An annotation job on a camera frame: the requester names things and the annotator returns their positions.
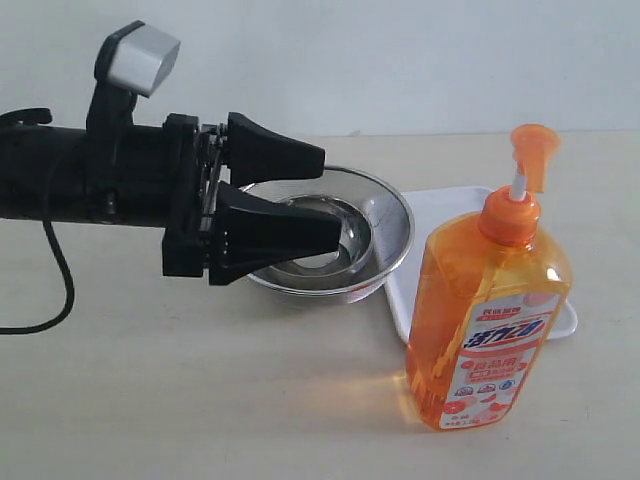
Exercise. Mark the steel mesh strainer bowl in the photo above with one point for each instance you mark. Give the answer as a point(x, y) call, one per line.
point(392, 225)

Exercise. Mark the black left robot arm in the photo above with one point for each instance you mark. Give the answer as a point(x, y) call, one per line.
point(71, 175)

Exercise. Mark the orange dish soap pump bottle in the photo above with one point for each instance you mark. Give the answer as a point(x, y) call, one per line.
point(492, 284)

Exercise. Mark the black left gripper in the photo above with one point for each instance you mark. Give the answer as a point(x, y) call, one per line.
point(220, 229)

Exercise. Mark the small stainless steel bowl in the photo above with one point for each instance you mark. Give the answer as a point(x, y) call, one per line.
point(354, 244)

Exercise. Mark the white rectangular plastic tray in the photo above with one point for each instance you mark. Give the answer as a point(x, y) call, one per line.
point(430, 209)

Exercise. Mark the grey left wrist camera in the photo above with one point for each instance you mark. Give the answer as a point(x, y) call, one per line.
point(136, 58)

